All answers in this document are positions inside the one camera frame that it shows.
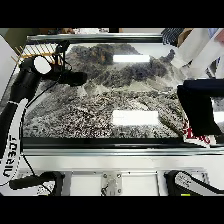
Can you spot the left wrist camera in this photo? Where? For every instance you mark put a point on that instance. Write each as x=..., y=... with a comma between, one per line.
x=62, y=48

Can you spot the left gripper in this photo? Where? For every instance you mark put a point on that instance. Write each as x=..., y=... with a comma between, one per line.
x=73, y=78

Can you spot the dark navy garment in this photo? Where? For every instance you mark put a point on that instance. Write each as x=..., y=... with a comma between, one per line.
x=200, y=106

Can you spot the white garment with red print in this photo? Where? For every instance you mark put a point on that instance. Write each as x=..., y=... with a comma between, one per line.
x=197, y=139

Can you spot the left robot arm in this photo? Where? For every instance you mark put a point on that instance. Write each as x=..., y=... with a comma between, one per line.
x=10, y=123

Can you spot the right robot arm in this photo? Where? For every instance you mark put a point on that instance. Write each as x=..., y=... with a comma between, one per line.
x=186, y=183

